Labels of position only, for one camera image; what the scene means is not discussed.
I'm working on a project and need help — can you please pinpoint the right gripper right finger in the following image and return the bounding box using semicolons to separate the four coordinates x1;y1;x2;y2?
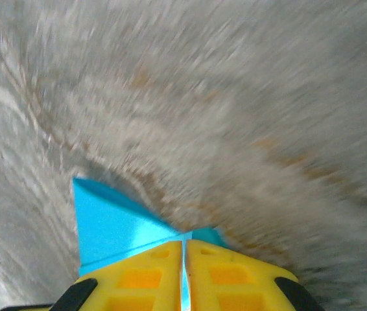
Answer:
185;239;326;311

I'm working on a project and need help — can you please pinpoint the blue paper sheet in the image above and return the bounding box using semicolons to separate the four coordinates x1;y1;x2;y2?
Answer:
72;176;226;311

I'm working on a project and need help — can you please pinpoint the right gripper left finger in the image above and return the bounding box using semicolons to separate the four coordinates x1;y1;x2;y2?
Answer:
49;241;183;311

